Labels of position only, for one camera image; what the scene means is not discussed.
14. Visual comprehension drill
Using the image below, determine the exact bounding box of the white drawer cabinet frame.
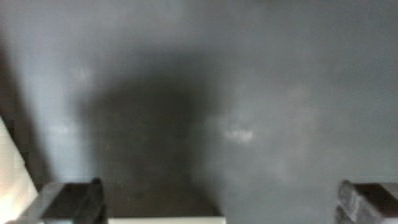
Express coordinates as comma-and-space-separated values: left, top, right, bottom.
0, 117, 37, 224

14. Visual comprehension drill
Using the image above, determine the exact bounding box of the white drawer box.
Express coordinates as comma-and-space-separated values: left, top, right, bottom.
108, 217, 227, 224

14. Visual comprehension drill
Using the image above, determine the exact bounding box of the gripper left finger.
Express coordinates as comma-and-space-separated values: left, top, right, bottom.
12, 178, 108, 224

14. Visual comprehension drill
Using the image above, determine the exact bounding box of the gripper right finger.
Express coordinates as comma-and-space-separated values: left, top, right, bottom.
334, 180, 398, 224

